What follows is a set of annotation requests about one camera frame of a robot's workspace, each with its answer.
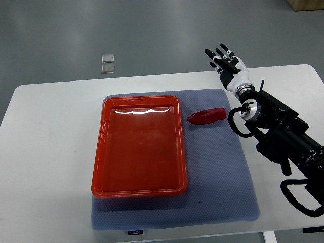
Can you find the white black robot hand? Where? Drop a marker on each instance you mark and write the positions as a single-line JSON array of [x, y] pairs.
[[232, 72]]

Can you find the red pepper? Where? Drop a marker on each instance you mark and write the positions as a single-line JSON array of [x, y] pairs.
[[208, 116]]

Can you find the red plastic tray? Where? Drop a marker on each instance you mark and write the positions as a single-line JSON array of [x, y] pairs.
[[140, 150]]

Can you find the cardboard box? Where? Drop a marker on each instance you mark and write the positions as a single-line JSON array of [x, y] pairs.
[[306, 5]]

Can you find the blue-grey padded mat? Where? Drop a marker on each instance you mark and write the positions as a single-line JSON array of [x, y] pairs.
[[220, 187]]

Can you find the upper metal floor plate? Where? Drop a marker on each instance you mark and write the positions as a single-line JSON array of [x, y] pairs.
[[108, 58]]

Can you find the white table leg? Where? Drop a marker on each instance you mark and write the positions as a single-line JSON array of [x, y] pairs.
[[269, 237]]

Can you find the dark table control panel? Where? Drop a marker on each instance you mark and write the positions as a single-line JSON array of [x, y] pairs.
[[318, 229]]

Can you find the black table label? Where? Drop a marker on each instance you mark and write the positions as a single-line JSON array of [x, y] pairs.
[[135, 232]]

